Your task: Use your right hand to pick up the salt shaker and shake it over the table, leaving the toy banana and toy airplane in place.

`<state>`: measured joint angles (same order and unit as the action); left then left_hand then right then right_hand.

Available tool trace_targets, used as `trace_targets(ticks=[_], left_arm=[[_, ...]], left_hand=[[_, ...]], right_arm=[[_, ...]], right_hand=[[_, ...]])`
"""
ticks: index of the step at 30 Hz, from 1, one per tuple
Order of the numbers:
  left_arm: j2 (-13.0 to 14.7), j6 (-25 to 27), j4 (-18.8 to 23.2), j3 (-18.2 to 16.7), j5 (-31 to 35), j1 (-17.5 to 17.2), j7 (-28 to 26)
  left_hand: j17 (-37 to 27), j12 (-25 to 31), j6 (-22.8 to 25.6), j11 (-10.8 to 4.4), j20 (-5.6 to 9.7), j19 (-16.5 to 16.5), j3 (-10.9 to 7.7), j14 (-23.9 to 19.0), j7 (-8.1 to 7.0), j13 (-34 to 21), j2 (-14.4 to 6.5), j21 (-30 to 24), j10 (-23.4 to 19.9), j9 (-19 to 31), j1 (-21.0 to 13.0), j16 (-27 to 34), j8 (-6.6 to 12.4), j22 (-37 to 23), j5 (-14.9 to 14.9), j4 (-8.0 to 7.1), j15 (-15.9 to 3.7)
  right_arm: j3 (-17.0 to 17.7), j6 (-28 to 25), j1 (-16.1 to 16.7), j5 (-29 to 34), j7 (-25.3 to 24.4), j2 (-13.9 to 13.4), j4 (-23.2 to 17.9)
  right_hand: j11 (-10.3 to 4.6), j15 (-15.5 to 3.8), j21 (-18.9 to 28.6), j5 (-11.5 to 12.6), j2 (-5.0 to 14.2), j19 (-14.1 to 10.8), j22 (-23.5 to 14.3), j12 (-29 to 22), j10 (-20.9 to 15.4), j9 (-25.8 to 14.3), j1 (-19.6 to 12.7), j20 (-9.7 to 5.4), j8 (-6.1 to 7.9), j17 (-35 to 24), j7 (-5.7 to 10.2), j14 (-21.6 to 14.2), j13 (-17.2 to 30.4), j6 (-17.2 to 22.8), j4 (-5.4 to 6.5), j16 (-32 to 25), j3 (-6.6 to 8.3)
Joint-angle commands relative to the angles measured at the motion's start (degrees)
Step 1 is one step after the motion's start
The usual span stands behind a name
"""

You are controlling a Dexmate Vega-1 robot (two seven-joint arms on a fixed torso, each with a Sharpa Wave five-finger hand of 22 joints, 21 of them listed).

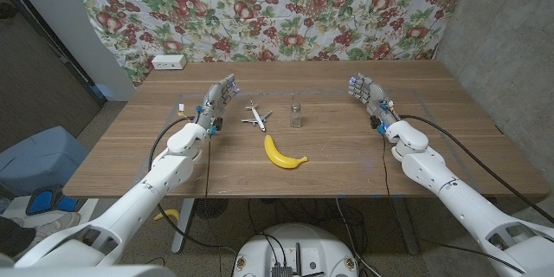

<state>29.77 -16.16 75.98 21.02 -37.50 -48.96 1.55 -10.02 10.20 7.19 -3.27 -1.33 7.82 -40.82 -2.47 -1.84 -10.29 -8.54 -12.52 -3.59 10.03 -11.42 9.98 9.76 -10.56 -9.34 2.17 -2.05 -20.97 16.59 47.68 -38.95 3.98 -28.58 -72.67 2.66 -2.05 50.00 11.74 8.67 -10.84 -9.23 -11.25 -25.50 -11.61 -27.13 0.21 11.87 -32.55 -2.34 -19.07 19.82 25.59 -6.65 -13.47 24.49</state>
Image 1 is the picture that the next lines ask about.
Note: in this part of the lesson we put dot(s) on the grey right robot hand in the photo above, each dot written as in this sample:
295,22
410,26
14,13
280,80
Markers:
372,95

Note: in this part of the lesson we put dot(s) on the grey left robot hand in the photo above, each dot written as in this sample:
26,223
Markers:
214,99

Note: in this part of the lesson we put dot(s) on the clear glass salt shaker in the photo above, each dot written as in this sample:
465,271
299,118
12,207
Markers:
295,117

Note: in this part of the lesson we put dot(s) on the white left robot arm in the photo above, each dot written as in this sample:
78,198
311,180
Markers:
143,195

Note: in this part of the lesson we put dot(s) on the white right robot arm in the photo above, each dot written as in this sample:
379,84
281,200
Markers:
459,203

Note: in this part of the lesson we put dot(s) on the white toy airplane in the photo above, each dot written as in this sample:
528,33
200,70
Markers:
258,118

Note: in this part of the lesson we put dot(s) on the yellow toy banana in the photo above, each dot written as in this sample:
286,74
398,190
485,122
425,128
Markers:
277,158

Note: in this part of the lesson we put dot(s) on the small yellow floor banana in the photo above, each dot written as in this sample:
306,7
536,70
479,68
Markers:
169,213

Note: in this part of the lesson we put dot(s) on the white power strip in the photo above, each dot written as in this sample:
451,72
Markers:
169,62

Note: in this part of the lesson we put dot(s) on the floral fruit print backdrop cloth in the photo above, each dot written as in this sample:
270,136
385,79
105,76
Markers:
268,13

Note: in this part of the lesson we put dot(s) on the round black floor disc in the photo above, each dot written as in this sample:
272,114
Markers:
211,208

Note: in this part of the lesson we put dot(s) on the white table leg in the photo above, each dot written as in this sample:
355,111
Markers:
184,225

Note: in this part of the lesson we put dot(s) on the grey table leg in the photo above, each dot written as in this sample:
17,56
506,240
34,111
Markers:
407,229

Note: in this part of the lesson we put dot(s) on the white robot torso base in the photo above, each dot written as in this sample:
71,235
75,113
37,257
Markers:
298,242

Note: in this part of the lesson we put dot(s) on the grey-blue plastic bin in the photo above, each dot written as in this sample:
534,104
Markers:
41,160

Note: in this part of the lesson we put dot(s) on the grey shoe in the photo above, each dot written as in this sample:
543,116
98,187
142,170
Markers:
58,225

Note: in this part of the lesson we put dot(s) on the blue foot pedal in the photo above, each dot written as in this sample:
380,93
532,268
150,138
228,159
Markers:
41,201

